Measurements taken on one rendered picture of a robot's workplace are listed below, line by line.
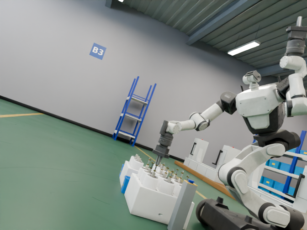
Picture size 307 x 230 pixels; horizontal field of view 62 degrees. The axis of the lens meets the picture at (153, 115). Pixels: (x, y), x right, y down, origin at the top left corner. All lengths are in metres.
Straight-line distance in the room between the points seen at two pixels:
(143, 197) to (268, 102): 0.99
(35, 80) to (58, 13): 2.06
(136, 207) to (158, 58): 7.04
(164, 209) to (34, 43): 7.15
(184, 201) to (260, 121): 0.72
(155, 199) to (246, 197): 0.60
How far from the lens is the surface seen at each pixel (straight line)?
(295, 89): 1.57
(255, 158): 1.86
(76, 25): 8.36
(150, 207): 1.73
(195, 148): 6.37
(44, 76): 8.12
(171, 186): 1.76
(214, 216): 1.94
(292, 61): 1.62
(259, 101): 1.80
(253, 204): 1.93
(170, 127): 1.69
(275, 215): 1.99
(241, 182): 1.78
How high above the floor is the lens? 0.51
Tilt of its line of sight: 4 degrees up
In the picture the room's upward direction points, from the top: 20 degrees clockwise
